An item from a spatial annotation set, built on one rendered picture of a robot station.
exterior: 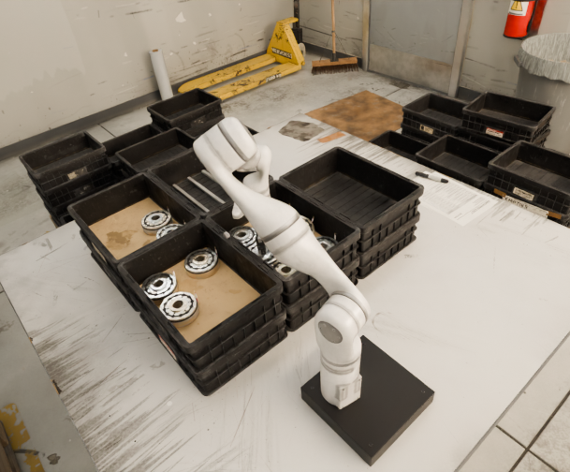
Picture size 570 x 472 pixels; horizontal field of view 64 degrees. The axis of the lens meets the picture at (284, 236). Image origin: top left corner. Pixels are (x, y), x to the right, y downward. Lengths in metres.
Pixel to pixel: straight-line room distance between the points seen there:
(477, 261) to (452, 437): 0.63
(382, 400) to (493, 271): 0.63
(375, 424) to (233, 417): 0.36
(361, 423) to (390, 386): 0.13
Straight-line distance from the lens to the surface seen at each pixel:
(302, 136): 2.28
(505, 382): 1.36
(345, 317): 0.92
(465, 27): 4.20
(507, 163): 2.54
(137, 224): 1.68
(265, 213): 0.88
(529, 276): 1.64
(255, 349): 1.30
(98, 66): 4.52
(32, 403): 2.44
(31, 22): 4.31
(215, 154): 0.87
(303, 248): 0.89
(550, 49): 3.81
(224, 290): 1.34
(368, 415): 1.18
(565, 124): 3.52
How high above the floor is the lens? 1.79
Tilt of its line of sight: 41 degrees down
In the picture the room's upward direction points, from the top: 6 degrees counter-clockwise
